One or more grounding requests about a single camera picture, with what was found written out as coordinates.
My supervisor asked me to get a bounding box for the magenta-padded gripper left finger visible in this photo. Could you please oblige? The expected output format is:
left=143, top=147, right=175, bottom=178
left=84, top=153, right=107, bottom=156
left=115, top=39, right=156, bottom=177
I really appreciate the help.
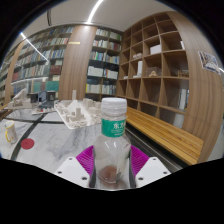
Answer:
left=54, top=145, right=97, bottom=190

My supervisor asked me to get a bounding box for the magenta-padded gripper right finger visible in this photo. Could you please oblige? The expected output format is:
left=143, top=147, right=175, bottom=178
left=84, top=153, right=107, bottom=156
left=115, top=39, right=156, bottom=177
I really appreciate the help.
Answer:
left=129, top=145, right=172, bottom=189

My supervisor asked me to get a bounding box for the clear plastic bottle green label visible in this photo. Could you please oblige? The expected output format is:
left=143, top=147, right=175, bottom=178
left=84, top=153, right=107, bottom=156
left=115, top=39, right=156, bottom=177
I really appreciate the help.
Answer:
left=92, top=96, right=132, bottom=186

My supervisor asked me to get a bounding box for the wooden slatted bench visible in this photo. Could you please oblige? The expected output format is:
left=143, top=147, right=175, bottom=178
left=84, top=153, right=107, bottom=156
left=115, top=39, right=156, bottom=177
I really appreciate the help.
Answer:
left=125, top=106, right=205, bottom=166

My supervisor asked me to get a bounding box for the white city architectural model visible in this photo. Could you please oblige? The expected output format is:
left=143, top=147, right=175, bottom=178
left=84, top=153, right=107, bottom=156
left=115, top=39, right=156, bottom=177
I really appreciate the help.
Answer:
left=53, top=97, right=103, bottom=131

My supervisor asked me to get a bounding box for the flat round red coaster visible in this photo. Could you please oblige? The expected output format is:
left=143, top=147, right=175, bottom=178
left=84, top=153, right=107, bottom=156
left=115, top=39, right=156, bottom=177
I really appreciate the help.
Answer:
left=20, top=137, right=36, bottom=151

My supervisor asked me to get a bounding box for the flat white site model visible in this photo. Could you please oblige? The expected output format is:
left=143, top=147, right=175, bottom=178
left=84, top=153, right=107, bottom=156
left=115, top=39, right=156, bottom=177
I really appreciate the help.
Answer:
left=31, top=106, right=56, bottom=115

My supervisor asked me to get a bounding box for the dark grey building model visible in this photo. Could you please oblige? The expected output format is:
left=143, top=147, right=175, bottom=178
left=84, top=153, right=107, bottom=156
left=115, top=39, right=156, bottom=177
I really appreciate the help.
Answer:
left=29, top=90, right=56, bottom=104

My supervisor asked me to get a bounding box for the white sloped building model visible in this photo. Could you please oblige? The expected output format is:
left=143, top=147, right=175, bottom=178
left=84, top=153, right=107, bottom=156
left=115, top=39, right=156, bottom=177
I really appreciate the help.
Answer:
left=6, top=87, right=33, bottom=110

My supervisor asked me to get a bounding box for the wooden cubby shelf unit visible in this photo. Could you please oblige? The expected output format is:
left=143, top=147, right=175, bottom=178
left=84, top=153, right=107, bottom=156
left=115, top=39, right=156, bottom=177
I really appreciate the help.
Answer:
left=115, top=11, right=192, bottom=130

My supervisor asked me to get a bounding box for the straight ceiling light strip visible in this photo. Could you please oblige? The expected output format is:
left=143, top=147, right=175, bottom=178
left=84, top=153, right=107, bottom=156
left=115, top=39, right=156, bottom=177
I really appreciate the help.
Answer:
left=85, top=0, right=105, bottom=25

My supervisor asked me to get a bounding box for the white mug yellow handle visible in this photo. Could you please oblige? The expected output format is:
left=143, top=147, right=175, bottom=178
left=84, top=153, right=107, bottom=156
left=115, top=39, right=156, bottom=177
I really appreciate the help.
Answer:
left=3, top=120, right=19, bottom=145

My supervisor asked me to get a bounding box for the wall bookshelf with books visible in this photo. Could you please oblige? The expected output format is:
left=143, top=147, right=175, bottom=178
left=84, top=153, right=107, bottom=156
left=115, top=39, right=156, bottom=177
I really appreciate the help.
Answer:
left=0, top=25, right=124, bottom=106

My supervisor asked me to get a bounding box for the wall poster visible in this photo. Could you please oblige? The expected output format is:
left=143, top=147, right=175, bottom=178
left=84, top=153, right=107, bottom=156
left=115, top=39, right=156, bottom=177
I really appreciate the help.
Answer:
left=197, top=50, right=222, bottom=75

